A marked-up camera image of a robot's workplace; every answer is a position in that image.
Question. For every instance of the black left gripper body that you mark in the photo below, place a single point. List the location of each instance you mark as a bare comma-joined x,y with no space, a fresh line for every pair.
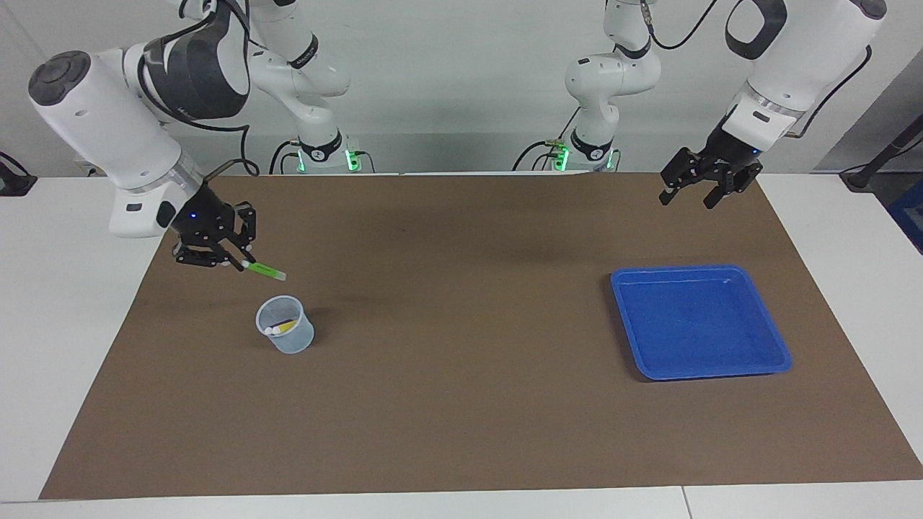
728,155

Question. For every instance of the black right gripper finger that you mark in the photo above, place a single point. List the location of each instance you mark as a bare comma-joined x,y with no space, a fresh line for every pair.
246,227
202,257

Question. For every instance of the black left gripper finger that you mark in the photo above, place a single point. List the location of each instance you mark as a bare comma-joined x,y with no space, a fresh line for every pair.
681,169
735,186

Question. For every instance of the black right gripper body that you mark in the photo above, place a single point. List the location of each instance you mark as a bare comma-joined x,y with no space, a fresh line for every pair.
205,220

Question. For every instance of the green pen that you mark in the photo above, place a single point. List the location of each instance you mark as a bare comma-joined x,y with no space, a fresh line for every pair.
267,272

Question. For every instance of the yellow pen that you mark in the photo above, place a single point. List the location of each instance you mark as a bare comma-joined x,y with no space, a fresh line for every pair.
285,326

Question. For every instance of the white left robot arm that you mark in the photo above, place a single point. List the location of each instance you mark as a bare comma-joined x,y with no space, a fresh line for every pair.
800,58

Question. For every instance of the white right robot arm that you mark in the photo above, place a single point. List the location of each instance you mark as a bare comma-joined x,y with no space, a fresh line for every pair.
108,130

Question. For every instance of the blue plastic tray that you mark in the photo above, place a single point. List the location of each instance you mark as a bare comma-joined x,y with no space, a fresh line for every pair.
699,324

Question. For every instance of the translucent plastic cup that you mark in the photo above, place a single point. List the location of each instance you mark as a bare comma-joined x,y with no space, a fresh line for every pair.
296,342

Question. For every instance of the black stand pole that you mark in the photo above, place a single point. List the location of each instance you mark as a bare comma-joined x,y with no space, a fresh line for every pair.
887,155

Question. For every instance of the brown table mat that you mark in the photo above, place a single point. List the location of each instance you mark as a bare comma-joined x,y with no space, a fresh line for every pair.
461,396

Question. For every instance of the black clamp mount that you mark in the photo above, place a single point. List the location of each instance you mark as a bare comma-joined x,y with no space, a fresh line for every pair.
14,180

